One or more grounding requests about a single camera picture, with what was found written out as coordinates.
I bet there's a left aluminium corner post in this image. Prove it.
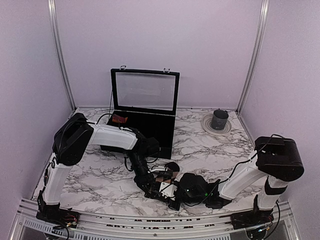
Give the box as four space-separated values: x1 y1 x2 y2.
47 0 76 112

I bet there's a right aluminium corner post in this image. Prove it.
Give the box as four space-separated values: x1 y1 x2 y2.
236 0 270 115

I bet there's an aluminium front rail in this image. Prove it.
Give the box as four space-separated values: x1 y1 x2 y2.
8 199 301 240

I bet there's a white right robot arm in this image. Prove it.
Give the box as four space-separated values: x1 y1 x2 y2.
160 134 305 224

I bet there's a beige ceramic plate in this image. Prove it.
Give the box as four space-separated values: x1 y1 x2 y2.
200 113 232 137

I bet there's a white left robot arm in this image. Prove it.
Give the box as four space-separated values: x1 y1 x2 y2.
36 113 160 223

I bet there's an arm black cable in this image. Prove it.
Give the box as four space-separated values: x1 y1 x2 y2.
96 112 131 132
202 134 286 201

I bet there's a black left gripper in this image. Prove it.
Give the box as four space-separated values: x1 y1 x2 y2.
127 150 155 198

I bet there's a black display case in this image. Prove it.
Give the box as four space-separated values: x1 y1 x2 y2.
107 67 180 160

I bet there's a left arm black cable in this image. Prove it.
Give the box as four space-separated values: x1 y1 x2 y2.
96 112 131 132

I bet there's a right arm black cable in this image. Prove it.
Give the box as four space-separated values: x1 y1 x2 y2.
202 134 286 201

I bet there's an aluminium corner post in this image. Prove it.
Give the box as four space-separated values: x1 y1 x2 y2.
236 0 270 115
47 0 76 112

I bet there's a dark grey ceramic mug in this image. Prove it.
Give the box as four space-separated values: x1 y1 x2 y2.
211 109 229 131

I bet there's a brown argyle sock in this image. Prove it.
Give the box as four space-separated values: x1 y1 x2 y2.
155 161 180 184

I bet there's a maroon striped sock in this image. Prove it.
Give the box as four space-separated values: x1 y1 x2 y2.
112 114 128 124

